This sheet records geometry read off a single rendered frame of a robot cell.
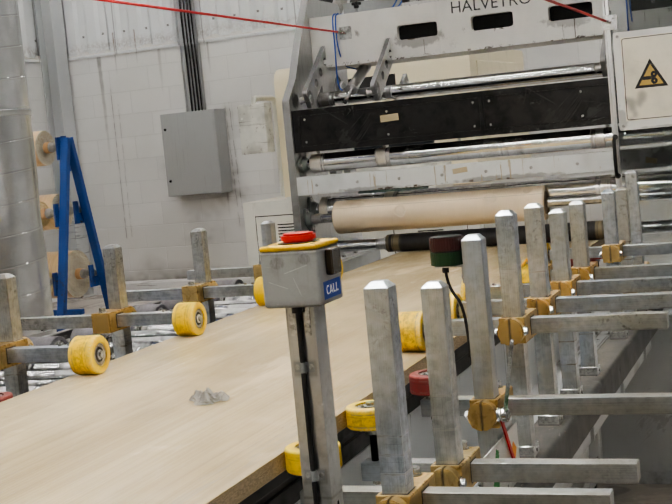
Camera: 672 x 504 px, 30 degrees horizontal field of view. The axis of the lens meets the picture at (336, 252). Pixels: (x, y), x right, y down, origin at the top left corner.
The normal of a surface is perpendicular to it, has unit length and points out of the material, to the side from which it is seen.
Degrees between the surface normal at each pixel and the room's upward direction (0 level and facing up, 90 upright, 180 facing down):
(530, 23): 90
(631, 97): 90
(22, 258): 90
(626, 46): 90
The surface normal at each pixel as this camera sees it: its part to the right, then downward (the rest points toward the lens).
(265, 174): -0.40, 0.12
